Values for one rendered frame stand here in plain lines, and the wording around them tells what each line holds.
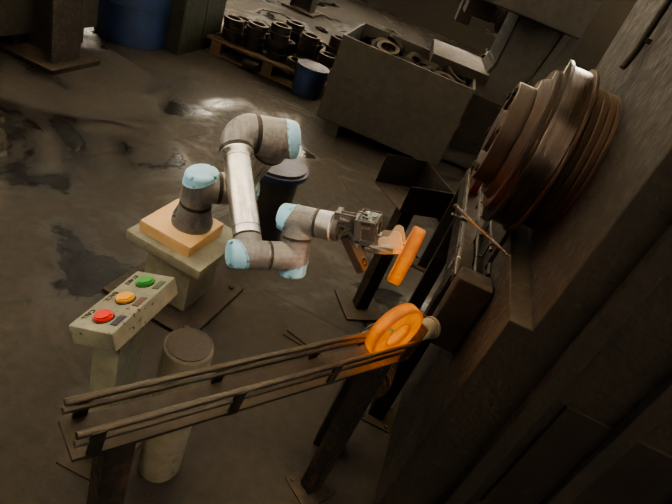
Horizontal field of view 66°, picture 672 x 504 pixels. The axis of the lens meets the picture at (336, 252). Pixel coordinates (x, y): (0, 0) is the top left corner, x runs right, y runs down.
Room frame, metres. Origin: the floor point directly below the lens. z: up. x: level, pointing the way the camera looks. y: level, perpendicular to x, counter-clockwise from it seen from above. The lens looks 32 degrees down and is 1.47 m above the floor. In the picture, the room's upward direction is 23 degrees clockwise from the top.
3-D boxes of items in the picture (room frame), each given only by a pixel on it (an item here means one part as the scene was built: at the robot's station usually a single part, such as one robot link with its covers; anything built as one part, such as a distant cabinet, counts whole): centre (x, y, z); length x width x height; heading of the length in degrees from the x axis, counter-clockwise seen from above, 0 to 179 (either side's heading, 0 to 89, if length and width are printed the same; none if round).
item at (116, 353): (0.85, 0.40, 0.31); 0.24 x 0.16 x 0.62; 175
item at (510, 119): (1.46, -0.30, 1.11); 0.28 x 0.06 x 0.28; 175
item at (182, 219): (1.58, 0.54, 0.40); 0.15 x 0.15 x 0.10
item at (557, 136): (1.45, -0.39, 1.11); 0.47 x 0.06 x 0.47; 175
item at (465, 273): (1.22, -0.38, 0.68); 0.11 x 0.08 x 0.24; 85
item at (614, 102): (1.45, -0.47, 1.11); 0.47 x 0.10 x 0.47; 175
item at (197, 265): (1.58, 0.54, 0.28); 0.32 x 0.32 x 0.04; 80
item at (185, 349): (0.87, 0.24, 0.26); 0.12 x 0.12 x 0.52
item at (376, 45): (4.26, 0.03, 0.39); 1.03 x 0.83 x 0.79; 89
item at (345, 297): (1.99, -0.19, 0.36); 0.26 x 0.20 x 0.72; 30
